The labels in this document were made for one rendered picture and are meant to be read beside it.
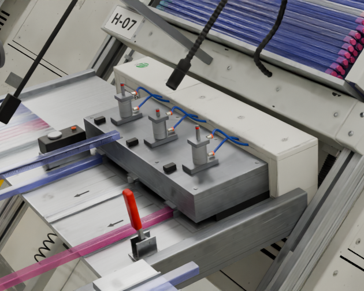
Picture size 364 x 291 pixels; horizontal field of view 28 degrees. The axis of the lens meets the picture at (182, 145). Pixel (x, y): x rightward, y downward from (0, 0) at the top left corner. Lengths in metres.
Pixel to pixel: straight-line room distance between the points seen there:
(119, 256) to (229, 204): 0.18
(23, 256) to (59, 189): 3.00
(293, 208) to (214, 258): 0.15
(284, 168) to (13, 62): 1.46
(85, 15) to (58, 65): 0.19
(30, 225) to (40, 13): 2.06
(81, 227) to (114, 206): 0.07
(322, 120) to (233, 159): 0.15
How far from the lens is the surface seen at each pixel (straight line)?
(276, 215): 1.06
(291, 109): 1.15
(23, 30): 2.37
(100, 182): 1.18
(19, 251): 4.22
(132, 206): 0.94
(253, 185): 1.07
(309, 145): 1.09
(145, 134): 1.18
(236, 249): 1.04
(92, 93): 1.52
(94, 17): 2.47
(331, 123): 1.10
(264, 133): 1.11
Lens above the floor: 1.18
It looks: level
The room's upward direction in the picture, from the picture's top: 32 degrees clockwise
